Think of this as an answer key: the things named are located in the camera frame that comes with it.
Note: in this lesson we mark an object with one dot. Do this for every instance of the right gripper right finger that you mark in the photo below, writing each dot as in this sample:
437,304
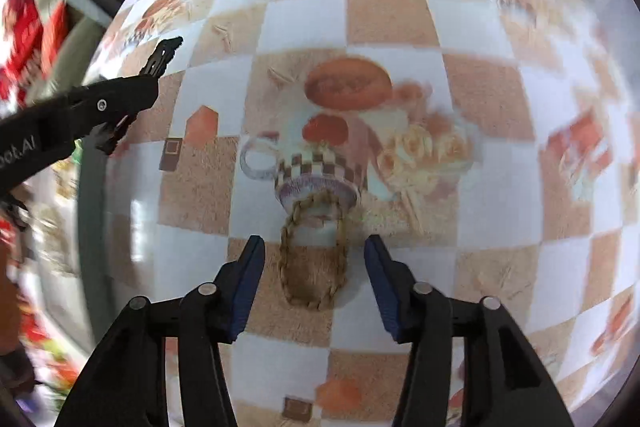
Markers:
417,313

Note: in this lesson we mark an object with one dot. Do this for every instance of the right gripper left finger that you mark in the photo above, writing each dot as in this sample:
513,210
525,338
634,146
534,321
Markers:
213,313

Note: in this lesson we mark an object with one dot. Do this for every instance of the black hair clip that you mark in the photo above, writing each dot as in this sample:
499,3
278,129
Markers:
162,55

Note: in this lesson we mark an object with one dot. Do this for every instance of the grey shallow tray box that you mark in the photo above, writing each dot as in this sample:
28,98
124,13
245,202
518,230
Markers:
68,232

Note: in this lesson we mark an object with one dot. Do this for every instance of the green leather sofa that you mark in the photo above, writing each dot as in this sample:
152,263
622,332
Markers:
70,67

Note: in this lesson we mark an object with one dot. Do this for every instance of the red cushion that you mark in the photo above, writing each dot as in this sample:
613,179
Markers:
55,30

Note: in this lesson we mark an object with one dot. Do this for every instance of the checkered patterned tablecloth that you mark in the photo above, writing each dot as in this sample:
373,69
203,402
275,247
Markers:
493,144

